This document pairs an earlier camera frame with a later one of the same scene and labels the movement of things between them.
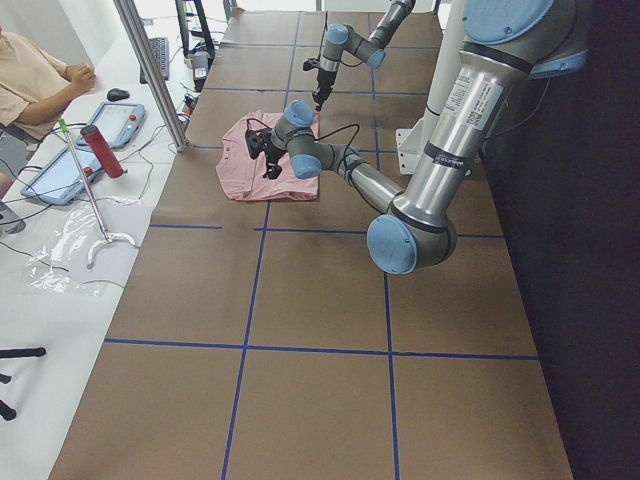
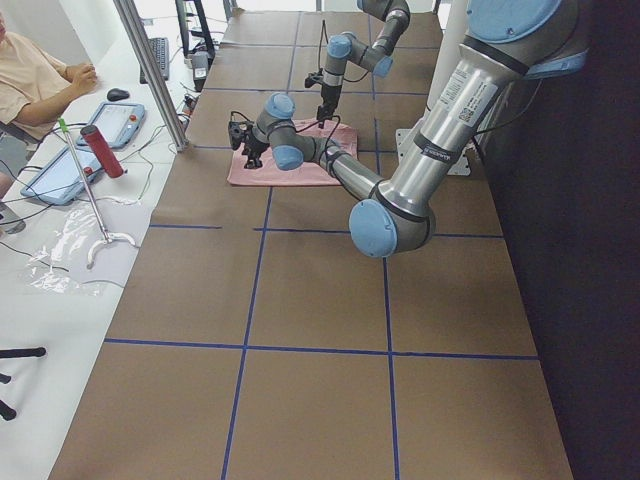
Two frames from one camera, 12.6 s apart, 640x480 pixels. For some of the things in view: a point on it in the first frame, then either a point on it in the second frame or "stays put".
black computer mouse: [116, 94] stays put
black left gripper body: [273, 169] to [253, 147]
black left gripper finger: [269, 172] to [250, 164]
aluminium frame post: [137, 33] stays put
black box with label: [200, 68] stays put
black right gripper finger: [317, 100] to [320, 116]
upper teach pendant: [118, 123] stays put
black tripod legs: [6, 411] stays put
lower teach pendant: [60, 181] stays put
